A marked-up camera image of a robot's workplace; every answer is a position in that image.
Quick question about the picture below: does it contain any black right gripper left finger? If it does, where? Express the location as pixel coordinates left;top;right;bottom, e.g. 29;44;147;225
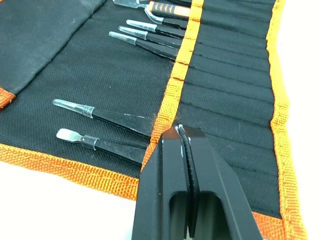
131;126;189;240

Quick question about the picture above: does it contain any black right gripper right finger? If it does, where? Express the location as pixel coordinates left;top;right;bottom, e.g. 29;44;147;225
179;124;264;240

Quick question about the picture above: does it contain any black tweezers flat spade tip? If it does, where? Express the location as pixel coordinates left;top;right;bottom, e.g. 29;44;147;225
55;128;147;165

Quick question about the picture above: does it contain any black tweezers clear tip cap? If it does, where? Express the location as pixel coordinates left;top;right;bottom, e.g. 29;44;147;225
125;19;188;39
117;25;185;49
108;31;180;61
52;98;155;138

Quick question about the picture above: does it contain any black tool roll orange trim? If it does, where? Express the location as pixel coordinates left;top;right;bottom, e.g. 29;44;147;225
0;0;309;240

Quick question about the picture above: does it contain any black tweezers curved tip cap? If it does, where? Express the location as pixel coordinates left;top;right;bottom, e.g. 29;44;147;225
144;7;189;29

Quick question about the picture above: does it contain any silver flat-tip pry tool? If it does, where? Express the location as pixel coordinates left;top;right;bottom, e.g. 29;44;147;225
112;0;151;9

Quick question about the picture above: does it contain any orange and black tool handle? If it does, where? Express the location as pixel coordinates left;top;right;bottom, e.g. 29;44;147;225
148;0;191;19

